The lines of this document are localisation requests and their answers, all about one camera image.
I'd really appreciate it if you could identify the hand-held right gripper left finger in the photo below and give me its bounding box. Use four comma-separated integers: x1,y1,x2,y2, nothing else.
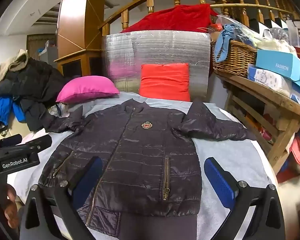
19,156,103,240

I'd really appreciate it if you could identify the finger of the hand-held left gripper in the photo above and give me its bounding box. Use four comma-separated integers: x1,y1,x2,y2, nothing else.
0,134,23,151
16,134,53,155

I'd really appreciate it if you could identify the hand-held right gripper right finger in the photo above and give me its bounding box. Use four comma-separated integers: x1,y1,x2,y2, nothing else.
205,157,287,240

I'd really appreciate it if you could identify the dark quilted puffer jacket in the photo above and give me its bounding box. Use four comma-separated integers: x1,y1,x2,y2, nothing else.
38,99,257,232

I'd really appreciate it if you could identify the person's left hand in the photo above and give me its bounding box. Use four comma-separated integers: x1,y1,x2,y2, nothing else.
4,184,19,228

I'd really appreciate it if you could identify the blue garment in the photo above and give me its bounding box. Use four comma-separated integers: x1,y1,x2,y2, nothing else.
0,96,27,127

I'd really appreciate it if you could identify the light grey bed sheet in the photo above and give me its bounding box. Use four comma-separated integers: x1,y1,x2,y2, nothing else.
7,91,278,240

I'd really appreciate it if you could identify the patterned cloth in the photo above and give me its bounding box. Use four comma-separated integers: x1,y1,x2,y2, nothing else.
49,104,65,117

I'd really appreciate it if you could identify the pile of black coats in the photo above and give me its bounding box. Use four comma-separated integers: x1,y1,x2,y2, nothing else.
0,57,73,130

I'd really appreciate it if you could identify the pink pillow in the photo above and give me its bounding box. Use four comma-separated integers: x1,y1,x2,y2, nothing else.
55,76,120,103

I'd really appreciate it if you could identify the beige coat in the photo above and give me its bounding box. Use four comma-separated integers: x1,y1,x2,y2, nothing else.
0,49,29,85

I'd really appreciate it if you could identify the wooden table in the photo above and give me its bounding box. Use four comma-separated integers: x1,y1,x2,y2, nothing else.
212,69,300,174

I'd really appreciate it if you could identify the white printed box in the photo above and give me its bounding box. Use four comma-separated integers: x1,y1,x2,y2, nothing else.
247,65,300,110

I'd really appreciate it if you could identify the orange-red pillow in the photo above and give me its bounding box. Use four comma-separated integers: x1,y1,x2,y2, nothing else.
139,64,191,102

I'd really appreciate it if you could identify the wicker basket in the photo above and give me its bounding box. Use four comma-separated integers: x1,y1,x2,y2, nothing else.
211,40,258,72

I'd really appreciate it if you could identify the wooden arched cabinet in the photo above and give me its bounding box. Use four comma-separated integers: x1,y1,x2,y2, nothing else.
54,0,108,80

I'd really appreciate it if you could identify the light blue cardboard box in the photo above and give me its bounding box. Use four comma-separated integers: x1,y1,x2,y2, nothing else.
255,49,300,94

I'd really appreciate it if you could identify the silver foil insulation roll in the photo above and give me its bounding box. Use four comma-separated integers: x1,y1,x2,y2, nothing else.
102,30,212,103

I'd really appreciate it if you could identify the cream folded cloth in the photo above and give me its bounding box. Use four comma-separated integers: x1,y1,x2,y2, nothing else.
256,39,298,55

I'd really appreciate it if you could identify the light blue cloth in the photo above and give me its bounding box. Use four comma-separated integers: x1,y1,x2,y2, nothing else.
214,25,245,62

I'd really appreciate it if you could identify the clear plastic bag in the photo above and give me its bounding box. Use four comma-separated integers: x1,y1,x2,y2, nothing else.
216,15,263,48

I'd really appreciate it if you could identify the red blanket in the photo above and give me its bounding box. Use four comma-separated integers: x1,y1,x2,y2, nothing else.
121,4,219,33

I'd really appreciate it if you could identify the white and black box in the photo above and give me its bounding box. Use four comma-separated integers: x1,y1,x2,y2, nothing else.
286,19,300,47

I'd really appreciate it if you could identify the wooden stair railing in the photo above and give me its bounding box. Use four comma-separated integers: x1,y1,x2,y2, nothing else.
97,0,300,37

